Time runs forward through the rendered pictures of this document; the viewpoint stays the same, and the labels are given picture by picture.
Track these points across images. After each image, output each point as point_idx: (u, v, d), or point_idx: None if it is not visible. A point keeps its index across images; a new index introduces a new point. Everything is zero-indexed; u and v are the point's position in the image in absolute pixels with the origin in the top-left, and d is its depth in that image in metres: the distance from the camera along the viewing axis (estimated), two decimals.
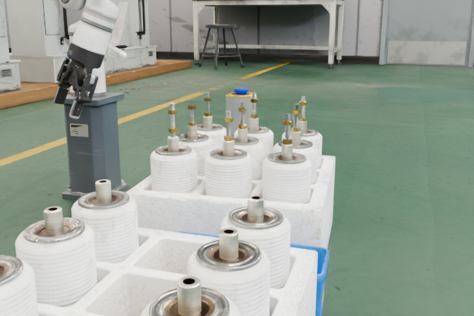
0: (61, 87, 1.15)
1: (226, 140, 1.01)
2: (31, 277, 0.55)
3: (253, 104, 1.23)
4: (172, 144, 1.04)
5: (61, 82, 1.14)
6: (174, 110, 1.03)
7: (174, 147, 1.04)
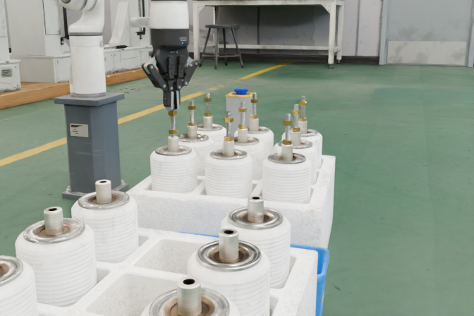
0: (171, 91, 1.02)
1: (226, 140, 1.01)
2: (31, 278, 0.55)
3: (253, 104, 1.23)
4: (172, 144, 1.04)
5: (172, 82, 1.01)
6: (168, 111, 1.03)
7: (174, 147, 1.04)
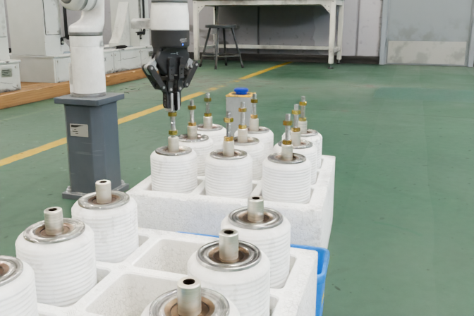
0: (171, 92, 1.02)
1: (226, 140, 1.01)
2: (31, 278, 0.55)
3: (253, 104, 1.23)
4: (172, 144, 1.04)
5: (171, 84, 1.00)
6: (174, 111, 1.04)
7: (174, 147, 1.04)
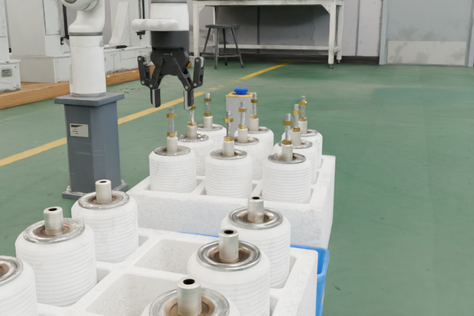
0: (187, 89, 1.02)
1: (226, 140, 1.01)
2: (31, 278, 0.55)
3: (253, 104, 1.23)
4: (171, 145, 1.03)
5: (187, 82, 1.02)
6: (173, 113, 1.04)
7: (173, 147, 1.04)
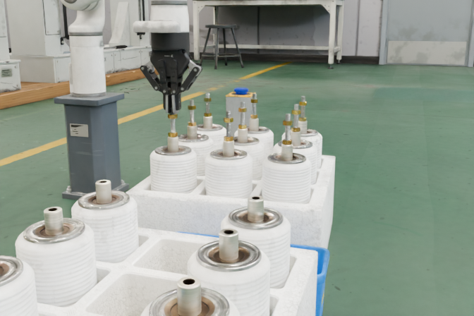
0: (175, 94, 1.03)
1: (226, 140, 1.01)
2: (31, 278, 0.55)
3: (253, 104, 1.23)
4: (171, 144, 1.04)
5: (177, 84, 1.03)
6: (173, 114, 1.03)
7: (173, 147, 1.04)
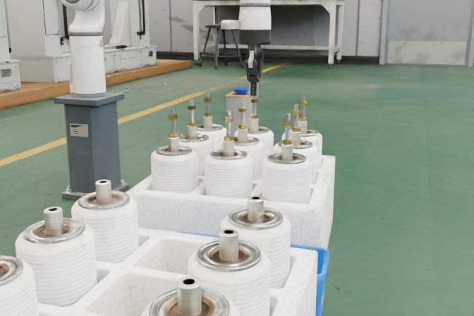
0: (256, 82, 1.21)
1: (226, 140, 1.01)
2: (31, 278, 0.55)
3: (253, 104, 1.23)
4: (177, 142, 1.06)
5: (259, 74, 1.20)
6: (170, 114, 1.04)
7: (175, 144, 1.06)
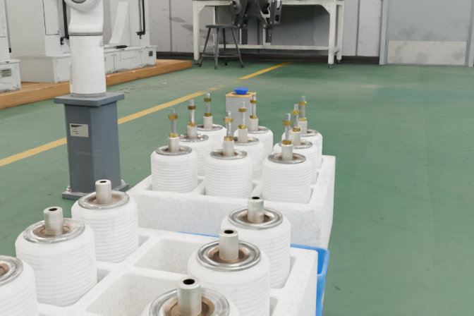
0: (242, 28, 1.21)
1: (226, 140, 1.01)
2: (31, 278, 0.55)
3: (252, 104, 1.24)
4: (177, 142, 1.06)
5: (241, 22, 1.20)
6: (170, 114, 1.04)
7: (175, 144, 1.06)
